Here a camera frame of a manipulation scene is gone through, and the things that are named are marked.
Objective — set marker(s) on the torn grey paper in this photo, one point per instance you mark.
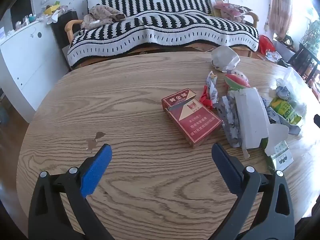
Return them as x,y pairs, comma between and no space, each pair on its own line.
228,120

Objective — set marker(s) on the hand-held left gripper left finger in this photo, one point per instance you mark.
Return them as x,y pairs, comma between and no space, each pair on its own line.
96,170

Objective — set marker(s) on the green potted plant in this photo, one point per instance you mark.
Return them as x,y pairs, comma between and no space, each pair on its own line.
312,35

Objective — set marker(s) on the yellow paper box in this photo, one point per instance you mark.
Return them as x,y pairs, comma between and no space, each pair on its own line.
51,8

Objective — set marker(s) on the pink printed cushion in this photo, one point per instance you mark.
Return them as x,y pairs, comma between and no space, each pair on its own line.
225,8

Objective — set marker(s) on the printed paper strip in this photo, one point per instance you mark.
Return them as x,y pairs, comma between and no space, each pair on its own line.
213,90

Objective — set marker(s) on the watermelon slice toy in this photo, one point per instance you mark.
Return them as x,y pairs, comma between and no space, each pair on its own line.
236,82

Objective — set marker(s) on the flattened white cardboard box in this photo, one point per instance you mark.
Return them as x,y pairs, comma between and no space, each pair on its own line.
250,115

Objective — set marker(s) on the clear plastic cup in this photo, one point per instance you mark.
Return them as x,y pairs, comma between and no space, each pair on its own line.
223,56

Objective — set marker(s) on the black chair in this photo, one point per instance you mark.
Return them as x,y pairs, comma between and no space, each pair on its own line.
305,57

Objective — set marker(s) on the beige floral garment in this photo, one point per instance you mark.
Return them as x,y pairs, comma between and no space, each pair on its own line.
102,15

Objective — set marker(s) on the red cigarette box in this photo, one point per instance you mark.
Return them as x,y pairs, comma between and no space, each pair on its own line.
197,123

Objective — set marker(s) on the wooden sofa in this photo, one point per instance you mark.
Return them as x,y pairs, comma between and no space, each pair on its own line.
70,26

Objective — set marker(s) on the patterned curtain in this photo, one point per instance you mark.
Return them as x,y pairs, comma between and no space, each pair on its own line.
281,7

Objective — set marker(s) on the red plastic bag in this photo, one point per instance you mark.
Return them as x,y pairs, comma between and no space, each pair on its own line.
265,44

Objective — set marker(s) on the green snack packet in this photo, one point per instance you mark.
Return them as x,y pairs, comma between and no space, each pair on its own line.
283,108

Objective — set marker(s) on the green and white small carton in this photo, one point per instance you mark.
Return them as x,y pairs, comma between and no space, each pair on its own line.
281,155

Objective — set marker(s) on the black side cabinet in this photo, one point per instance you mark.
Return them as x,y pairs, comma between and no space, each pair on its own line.
62,30

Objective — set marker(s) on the red plastic strip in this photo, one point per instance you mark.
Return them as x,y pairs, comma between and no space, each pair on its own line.
206,99

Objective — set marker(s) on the clear plastic bag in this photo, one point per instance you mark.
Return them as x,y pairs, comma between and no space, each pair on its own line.
292,80

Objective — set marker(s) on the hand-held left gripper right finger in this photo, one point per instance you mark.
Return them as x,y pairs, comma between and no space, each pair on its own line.
226,167

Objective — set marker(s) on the white cabinet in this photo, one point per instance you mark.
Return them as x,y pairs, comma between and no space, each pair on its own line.
27,60

